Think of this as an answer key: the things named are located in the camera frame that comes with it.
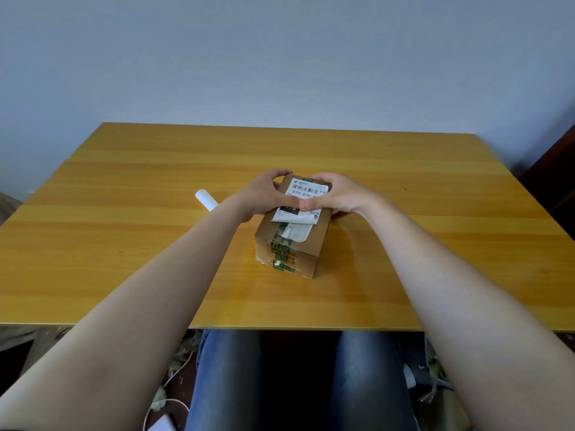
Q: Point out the person's right hand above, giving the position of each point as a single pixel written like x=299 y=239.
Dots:
x=334 y=196

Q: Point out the person's left hand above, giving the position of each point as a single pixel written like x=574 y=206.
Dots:
x=259 y=196

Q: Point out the person's left thumb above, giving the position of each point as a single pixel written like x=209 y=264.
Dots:
x=287 y=204

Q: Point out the person's right thumb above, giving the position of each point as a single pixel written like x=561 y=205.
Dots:
x=312 y=204

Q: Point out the white shipping label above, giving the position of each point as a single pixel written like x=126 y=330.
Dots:
x=302 y=195

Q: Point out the brown cardboard box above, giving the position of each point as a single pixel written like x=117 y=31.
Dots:
x=292 y=233

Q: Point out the person's left forearm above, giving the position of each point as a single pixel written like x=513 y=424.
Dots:
x=121 y=309

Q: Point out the person's right forearm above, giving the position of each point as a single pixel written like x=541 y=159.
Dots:
x=471 y=318

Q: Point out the white paper roll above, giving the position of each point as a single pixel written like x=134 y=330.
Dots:
x=206 y=199

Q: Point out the person's blue jeans legs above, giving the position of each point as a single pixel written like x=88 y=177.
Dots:
x=296 y=381

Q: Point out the dark wooden furniture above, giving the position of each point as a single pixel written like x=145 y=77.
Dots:
x=550 y=183

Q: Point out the white charger block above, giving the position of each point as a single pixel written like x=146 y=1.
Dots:
x=161 y=422

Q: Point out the beige fabric furniture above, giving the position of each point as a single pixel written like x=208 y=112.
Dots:
x=10 y=208

